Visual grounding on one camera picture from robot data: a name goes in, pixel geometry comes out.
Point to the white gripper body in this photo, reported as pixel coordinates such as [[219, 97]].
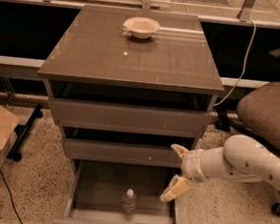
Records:
[[191, 166]]

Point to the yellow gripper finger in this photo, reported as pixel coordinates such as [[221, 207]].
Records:
[[180, 150], [177, 186]]

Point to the clear plastic water bottle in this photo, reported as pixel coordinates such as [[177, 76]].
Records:
[[128, 201]]

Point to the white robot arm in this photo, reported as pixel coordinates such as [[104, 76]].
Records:
[[240, 159]]

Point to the grey top drawer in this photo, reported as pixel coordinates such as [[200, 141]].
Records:
[[83, 114]]

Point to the grey drawer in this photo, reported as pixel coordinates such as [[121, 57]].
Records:
[[96, 196], [121, 153], [83, 114]]

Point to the grey bottom drawer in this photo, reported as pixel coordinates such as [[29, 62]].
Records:
[[96, 196]]

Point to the grey drawer cabinet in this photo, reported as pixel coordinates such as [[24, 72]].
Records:
[[95, 61]]

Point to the grey middle drawer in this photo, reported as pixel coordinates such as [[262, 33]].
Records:
[[121, 153]]

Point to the brown office chair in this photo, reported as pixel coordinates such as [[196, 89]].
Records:
[[259, 111]]

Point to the white bowl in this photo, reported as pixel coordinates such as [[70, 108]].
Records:
[[140, 27]]

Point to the black stand foot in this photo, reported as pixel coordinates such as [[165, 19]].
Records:
[[22, 132]]

